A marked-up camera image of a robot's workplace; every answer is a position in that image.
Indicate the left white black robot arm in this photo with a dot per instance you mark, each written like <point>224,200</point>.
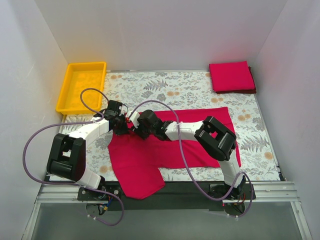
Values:
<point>67,157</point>

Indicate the aluminium frame rail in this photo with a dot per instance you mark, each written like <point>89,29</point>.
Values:
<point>176,212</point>

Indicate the yellow plastic bin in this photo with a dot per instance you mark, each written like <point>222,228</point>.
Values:
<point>80,76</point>

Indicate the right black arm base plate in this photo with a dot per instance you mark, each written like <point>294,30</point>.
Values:
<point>219,190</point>

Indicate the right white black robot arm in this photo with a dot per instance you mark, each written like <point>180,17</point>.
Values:
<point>218,141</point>

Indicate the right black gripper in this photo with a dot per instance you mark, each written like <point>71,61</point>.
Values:
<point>140,131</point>

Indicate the crimson t-shirt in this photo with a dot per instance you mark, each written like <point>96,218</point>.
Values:
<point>232,77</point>
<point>136,162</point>

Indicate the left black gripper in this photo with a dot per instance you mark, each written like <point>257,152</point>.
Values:
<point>120,127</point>

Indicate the folded crimson t-shirt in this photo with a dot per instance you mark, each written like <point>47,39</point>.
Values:
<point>232,77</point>

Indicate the floral patterned table mat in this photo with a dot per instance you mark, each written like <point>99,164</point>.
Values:
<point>191,90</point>

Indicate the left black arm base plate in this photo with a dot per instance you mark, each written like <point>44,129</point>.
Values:
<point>90,195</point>

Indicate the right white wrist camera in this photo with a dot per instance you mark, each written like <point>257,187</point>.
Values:
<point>133,116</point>

